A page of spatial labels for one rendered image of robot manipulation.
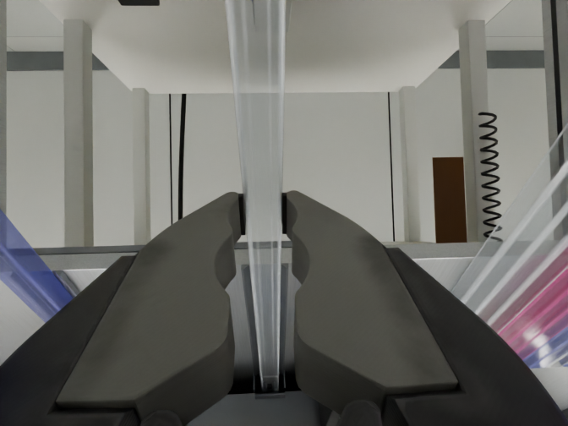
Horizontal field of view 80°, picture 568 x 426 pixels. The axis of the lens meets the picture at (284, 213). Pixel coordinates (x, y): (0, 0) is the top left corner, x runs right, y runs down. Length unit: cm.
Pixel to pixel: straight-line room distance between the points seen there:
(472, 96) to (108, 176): 176
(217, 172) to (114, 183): 55
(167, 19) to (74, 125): 22
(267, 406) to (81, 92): 53
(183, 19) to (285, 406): 56
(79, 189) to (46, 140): 162
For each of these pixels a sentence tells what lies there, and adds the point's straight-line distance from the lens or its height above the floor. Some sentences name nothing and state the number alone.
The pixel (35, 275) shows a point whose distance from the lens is 19.
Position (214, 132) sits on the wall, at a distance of 194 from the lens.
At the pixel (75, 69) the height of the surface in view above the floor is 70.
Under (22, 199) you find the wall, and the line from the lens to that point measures 226.
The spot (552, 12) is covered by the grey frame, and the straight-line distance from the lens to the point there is 63.
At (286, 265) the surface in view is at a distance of 17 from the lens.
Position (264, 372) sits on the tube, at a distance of 27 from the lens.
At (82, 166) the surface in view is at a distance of 62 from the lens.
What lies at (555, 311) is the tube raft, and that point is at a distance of 26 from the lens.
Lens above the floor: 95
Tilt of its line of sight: 2 degrees down
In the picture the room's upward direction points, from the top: 178 degrees clockwise
